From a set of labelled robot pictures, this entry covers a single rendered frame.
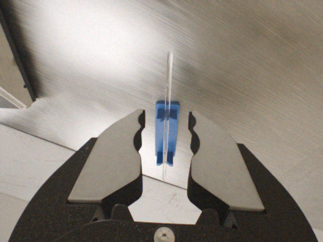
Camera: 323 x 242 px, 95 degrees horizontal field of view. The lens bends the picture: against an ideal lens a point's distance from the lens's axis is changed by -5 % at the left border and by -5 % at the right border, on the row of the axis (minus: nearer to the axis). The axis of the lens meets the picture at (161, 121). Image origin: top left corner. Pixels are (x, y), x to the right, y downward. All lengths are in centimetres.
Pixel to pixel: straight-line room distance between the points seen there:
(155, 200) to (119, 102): 25
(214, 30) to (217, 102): 9
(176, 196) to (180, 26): 32
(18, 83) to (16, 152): 18
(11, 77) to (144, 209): 37
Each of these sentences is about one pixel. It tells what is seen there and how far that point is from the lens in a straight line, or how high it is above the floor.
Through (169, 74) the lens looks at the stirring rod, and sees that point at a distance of 17.
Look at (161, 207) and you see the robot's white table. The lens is 42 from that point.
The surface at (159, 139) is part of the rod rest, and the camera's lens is 24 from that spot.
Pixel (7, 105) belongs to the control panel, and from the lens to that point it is 28.
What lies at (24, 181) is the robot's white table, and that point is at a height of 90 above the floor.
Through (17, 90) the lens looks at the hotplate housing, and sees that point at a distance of 26.
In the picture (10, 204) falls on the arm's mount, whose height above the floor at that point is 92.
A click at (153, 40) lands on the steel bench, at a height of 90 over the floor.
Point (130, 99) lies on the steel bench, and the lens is 23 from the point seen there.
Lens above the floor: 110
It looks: 57 degrees down
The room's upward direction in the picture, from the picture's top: 175 degrees counter-clockwise
